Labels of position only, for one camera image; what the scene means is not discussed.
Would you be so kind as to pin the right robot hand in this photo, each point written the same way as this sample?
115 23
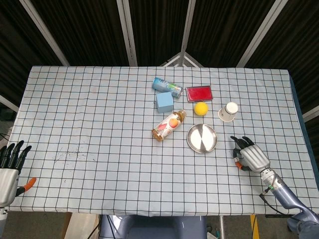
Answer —
254 156

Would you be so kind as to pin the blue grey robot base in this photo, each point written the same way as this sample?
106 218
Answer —
154 227

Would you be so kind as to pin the white triangular frame brace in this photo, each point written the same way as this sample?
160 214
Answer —
182 58

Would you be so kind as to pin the white frame post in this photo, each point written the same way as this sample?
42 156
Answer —
260 32
45 32
187 32
128 32

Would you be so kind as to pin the silver metal plate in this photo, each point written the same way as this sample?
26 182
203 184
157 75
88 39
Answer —
202 138

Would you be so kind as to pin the yellow ball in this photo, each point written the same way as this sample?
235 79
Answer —
201 109

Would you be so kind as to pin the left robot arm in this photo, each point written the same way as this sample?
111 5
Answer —
2 212

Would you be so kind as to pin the white paper cup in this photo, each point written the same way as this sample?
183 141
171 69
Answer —
228 113

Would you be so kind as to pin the peach juice bottle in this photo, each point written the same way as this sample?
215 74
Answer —
168 125

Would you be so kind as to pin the white die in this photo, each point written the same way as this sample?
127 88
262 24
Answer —
235 158

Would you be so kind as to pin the light blue cube box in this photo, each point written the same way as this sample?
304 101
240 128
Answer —
165 103

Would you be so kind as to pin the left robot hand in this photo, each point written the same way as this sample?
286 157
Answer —
7 184

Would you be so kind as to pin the red flat tray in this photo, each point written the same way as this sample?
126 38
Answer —
199 93

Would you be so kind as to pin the checkered tablecloth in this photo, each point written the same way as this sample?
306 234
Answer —
99 149

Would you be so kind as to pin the blue green drink can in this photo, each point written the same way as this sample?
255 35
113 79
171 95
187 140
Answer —
164 85

